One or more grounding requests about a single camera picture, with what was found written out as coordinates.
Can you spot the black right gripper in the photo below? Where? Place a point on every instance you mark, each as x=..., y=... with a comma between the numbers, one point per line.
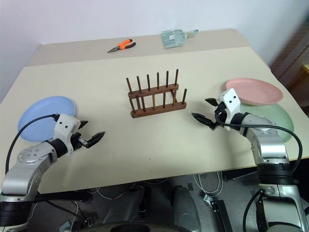
x=220, y=113

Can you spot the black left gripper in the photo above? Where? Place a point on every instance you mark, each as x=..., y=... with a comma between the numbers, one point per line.
x=77, y=141

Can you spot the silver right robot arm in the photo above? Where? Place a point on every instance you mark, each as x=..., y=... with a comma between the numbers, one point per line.
x=272, y=149

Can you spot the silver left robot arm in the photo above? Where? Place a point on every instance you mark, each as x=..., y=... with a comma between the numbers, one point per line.
x=26, y=169

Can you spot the wooden dish rack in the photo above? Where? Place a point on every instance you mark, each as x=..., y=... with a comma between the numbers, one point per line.
x=158, y=107

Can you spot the blue plate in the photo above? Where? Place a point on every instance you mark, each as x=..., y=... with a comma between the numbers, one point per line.
x=41, y=113

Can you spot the pink plate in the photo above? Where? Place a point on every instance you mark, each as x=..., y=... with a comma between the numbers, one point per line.
x=256, y=93

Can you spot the black metal table bar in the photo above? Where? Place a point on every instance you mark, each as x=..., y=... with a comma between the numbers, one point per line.
x=62, y=196

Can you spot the green plate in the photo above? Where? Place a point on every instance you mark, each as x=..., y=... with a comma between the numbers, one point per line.
x=277, y=118

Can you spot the clear plastic bag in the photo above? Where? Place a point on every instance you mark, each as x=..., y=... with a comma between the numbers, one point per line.
x=172, y=38

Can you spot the dark grey rounded shape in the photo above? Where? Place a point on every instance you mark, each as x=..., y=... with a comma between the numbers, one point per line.
x=184, y=207

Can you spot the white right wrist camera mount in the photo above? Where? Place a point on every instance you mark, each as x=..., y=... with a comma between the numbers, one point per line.
x=230, y=101

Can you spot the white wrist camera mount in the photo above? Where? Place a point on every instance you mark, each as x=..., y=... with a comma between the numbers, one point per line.
x=230, y=101
x=65, y=124

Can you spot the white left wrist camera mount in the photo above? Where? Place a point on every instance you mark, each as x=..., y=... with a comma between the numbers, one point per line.
x=65, y=124

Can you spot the black metal bracket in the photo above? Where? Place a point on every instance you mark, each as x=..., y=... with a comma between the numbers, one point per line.
x=217, y=210

